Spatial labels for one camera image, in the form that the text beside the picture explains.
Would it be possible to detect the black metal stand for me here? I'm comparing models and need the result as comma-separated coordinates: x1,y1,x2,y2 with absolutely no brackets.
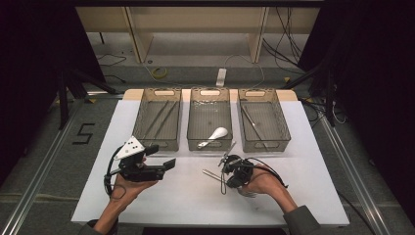
57,68,118,130
282,58,337,127

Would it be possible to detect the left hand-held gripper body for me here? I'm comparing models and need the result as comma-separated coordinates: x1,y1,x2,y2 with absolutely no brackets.
113,135,166,183

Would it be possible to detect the right hand-held gripper black cable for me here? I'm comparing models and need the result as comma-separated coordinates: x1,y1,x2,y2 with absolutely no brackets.
244,156,290,190

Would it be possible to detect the white table mat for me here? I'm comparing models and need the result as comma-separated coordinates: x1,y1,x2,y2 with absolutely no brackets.
70,98,350,227

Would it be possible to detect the light wooden desk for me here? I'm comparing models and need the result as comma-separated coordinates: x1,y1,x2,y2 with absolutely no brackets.
75,6,321,65

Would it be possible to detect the black curtain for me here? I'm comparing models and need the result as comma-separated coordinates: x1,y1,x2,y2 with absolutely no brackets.
0,0,107,187
298,0,415,226

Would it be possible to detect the person's left hand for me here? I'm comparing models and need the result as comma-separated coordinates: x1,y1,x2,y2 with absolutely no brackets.
108,175,160,206

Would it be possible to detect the metal table knife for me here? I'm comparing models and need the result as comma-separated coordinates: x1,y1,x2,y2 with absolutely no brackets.
241,105,269,151

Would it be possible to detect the metal fork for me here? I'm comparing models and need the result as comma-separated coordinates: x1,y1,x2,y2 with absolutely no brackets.
201,167,258,200

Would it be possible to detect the white power strip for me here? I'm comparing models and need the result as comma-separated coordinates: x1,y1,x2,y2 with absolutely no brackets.
215,68,228,88

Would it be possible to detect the aluminium floor rail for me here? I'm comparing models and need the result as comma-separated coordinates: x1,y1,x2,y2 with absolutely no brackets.
319,116,391,235
0,97,82,235

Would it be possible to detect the white ceramic spoon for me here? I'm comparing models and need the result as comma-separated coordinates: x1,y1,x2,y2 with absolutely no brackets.
196,126,230,151

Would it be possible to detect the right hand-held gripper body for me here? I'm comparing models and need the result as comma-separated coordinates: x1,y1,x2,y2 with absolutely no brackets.
217,141,255,185

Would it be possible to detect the hand-held gripper black cable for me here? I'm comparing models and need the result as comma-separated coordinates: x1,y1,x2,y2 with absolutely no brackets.
244,156,290,190
103,146,127,201

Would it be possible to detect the white floor cable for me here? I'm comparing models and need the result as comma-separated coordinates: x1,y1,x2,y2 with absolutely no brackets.
224,53,266,89

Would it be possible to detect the black cable bundle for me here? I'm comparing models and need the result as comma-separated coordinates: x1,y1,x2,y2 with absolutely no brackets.
262,6,306,74

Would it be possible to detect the person's right hand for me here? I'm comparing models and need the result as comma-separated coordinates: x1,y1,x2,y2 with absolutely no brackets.
242,164,300,215

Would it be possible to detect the yellow cable coil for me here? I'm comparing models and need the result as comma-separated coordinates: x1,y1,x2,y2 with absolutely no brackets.
151,67,168,80

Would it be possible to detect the left hand-held gripper black cable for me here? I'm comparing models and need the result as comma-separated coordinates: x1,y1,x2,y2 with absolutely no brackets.
103,146,127,201

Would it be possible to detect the grey translucent plastic bin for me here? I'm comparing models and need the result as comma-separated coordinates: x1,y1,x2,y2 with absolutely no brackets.
130,87,183,152
186,86,234,152
237,87,292,153

